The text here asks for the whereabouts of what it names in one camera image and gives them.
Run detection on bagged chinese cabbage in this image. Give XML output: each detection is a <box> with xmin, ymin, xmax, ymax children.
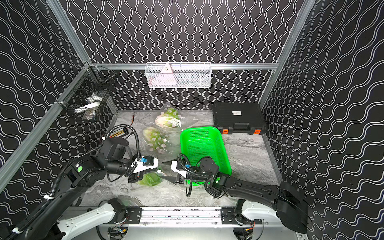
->
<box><xmin>155</xmin><ymin>103</ymin><xmax>200</xmax><ymax>131</ymax></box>
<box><xmin>141</xmin><ymin>127</ymin><xmax>180</xmax><ymax>155</ymax></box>

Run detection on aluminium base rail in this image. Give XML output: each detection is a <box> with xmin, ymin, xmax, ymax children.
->
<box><xmin>64</xmin><ymin>205</ymin><xmax>301</xmax><ymax>227</ymax></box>

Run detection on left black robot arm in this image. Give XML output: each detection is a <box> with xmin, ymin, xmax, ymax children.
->
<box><xmin>1</xmin><ymin>124</ymin><xmax>158</xmax><ymax>240</ymax></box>

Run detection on middle bagged chinese cabbage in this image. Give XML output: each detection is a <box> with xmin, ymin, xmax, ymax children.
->
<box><xmin>141</xmin><ymin>127</ymin><xmax>180</xmax><ymax>155</ymax></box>

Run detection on black tool case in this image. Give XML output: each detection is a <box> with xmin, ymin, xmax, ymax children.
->
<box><xmin>212</xmin><ymin>102</ymin><xmax>268</xmax><ymax>135</ymax></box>

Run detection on black wire wall basket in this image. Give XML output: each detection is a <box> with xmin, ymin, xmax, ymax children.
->
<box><xmin>58</xmin><ymin>65</ymin><xmax>119</xmax><ymax>121</ymax></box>

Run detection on far bagged chinese cabbage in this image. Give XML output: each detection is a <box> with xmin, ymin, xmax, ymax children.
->
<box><xmin>155</xmin><ymin>103</ymin><xmax>200</xmax><ymax>131</ymax></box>

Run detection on pink triangle card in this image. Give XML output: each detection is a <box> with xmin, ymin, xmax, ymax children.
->
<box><xmin>153</xmin><ymin>63</ymin><xmax>177</xmax><ymax>87</ymax></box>

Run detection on white items in black basket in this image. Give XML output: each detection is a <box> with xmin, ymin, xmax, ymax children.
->
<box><xmin>74</xmin><ymin>93</ymin><xmax>103</xmax><ymax>120</ymax></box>

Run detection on white wire wall basket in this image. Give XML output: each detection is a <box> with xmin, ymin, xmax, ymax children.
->
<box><xmin>145</xmin><ymin>62</ymin><xmax>212</xmax><ymax>89</ymax></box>

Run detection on green plastic basket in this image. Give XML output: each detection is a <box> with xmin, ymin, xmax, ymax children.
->
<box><xmin>180</xmin><ymin>127</ymin><xmax>232</xmax><ymax>175</ymax></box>

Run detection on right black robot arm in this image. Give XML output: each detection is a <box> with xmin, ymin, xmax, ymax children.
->
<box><xmin>164</xmin><ymin>154</ymin><xmax>309</xmax><ymax>234</ymax></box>

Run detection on zip-top bag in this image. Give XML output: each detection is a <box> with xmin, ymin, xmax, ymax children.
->
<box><xmin>129</xmin><ymin>171</ymin><xmax>203</xmax><ymax>207</ymax></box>

